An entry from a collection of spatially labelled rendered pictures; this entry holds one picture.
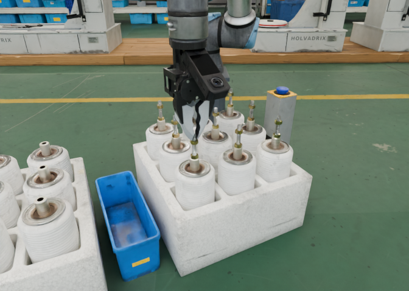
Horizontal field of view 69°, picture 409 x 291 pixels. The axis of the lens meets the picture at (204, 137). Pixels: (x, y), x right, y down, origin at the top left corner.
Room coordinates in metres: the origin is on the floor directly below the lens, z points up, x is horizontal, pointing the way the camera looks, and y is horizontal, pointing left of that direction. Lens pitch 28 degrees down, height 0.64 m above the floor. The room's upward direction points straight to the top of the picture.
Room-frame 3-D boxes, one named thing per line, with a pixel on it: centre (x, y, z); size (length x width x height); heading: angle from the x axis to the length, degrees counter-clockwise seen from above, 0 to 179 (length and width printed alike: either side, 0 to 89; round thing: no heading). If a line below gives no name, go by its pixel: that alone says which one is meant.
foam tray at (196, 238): (0.74, -0.03, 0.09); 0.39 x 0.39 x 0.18; 26
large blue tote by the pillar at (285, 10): (5.24, -1.34, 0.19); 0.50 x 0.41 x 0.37; 7
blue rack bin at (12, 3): (5.41, 3.30, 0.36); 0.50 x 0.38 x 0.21; 2
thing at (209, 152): (0.74, -0.03, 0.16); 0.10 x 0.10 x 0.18
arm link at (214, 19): (1.24, -0.01, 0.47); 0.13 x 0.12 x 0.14; 75
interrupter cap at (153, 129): (0.79, 0.13, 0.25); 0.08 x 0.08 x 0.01
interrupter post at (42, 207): (0.43, 0.31, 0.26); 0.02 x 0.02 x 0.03
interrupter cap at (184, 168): (0.58, 0.02, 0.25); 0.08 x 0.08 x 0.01
